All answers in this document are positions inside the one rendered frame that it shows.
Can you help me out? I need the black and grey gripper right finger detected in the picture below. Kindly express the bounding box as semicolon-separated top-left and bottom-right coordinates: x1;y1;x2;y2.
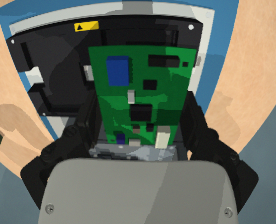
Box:
179;91;259;214

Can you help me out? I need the green circuit board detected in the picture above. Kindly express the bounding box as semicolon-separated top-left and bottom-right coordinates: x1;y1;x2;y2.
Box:
88;45;196;148

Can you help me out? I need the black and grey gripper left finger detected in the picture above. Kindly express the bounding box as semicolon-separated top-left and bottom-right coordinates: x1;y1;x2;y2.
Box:
20;89;102;210

